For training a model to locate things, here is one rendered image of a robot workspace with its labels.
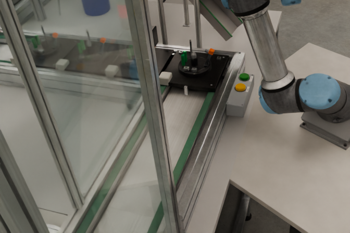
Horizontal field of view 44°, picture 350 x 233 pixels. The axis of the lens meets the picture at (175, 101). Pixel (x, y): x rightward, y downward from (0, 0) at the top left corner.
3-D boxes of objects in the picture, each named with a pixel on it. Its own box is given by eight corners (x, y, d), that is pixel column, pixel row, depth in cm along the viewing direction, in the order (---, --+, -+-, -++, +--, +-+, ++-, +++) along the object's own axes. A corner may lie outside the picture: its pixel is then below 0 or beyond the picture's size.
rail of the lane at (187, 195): (245, 70, 199) (245, 50, 193) (185, 235, 136) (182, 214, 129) (233, 69, 201) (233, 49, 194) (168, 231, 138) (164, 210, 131)
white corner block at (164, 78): (173, 79, 184) (172, 72, 182) (169, 86, 181) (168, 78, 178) (162, 78, 186) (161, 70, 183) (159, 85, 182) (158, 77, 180)
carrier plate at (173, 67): (229, 59, 192) (229, 54, 191) (215, 92, 175) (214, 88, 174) (177, 53, 199) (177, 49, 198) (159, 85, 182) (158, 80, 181)
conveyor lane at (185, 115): (229, 75, 198) (228, 57, 192) (166, 230, 138) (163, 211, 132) (170, 68, 207) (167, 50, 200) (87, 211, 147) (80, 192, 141)
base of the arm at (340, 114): (367, 95, 153) (360, 90, 145) (341, 131, 156) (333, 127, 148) (331, 75, 162) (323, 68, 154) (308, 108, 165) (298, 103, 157)
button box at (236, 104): (254, 85, 184) (254, 73, 180) (243, 118, 169) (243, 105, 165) (237, 83, 186) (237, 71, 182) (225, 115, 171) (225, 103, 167)
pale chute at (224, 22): (237, 27, 205) (244, 22, 202) (225, 41, 196) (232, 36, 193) (197, -18, 201) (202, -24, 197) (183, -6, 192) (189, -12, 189)
